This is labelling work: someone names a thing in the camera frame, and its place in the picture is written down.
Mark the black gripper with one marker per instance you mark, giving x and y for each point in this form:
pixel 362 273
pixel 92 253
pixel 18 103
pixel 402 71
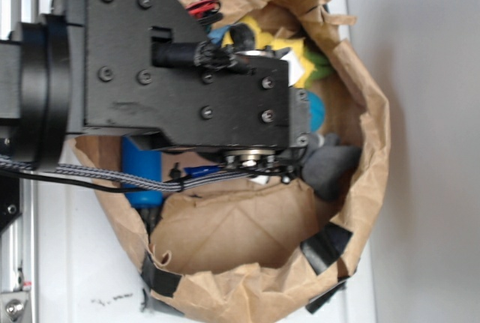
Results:
pixel 147 69

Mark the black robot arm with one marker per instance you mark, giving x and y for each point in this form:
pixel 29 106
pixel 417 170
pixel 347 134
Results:
pixel 36 90

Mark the blue plastic bottle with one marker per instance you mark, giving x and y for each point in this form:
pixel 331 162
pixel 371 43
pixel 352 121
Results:
pixel 145 164

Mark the yellow microfiber cloth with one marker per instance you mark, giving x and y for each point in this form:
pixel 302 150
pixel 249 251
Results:
pixel 305 65

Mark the teal round toy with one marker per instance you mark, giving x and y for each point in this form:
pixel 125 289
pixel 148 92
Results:
pixel 317 111

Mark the grey plush mouse toy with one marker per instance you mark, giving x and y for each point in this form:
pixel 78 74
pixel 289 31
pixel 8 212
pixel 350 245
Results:
pixel 324 161

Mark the brown paper bag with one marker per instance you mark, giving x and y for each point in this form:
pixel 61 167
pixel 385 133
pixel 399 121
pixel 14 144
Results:
pixel 238 251

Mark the aluminium frame rail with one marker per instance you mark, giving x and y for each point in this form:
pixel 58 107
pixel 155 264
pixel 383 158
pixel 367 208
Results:
pixel 19 277

